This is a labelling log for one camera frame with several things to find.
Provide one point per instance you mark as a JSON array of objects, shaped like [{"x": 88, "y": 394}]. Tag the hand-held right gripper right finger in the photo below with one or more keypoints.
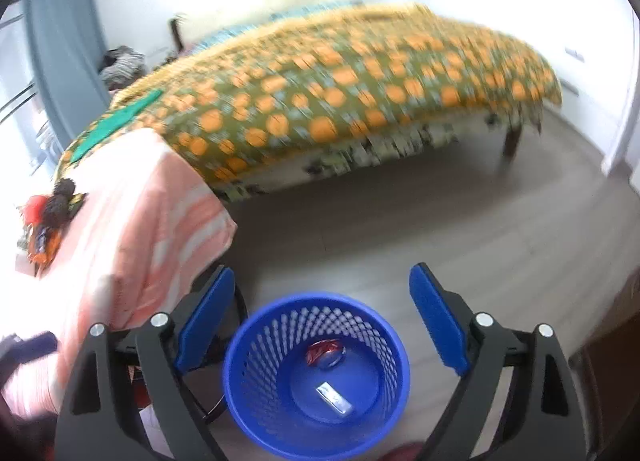
[{"x": 440, "y": 321}]

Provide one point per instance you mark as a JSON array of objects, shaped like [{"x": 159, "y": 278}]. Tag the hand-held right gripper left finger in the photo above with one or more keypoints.
[{"x": 207, "y": 326}]

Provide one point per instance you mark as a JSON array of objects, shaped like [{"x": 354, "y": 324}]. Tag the blue plastic mesh basket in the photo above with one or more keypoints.
[{"x": 280, "y": 416}]

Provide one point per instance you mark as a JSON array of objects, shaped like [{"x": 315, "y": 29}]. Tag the red crumpled wrapper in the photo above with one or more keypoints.
[{"x": 320, "y": 353}]

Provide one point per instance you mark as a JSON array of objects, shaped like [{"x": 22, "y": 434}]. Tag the pink white striped cloth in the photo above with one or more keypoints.
[{"x": 140, "y": 221}]

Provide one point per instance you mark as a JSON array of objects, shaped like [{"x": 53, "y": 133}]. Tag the white silver packet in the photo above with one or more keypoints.
[{"x": 334, "y": 397}]

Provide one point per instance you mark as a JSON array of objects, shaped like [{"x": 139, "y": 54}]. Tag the brown wooden furniture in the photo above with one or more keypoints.
[{"x": 615, "y": 341}]

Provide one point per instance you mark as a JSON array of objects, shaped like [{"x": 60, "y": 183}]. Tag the black white floral bed sheet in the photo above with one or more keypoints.
[{"x": 400, "y": 148}]

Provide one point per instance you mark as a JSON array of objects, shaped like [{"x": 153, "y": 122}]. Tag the red snack packet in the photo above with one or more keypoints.
[{"x": 36, "y": 207}]

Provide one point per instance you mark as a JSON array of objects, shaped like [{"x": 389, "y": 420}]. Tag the green folded cloth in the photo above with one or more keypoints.
[{"x": 117, "y": 121}]

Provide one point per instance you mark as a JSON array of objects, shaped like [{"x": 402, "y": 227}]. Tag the green orange patterned blanket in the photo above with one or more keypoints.
[{"x": 325, "y": 91}]

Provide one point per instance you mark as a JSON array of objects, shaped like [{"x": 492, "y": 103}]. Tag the pile of clothes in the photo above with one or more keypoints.
[{"x": 122, "y": 66}]

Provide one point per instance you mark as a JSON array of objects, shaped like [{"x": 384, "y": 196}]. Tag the grey blue curtain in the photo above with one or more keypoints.
[{"x": 65, "y": 41}]

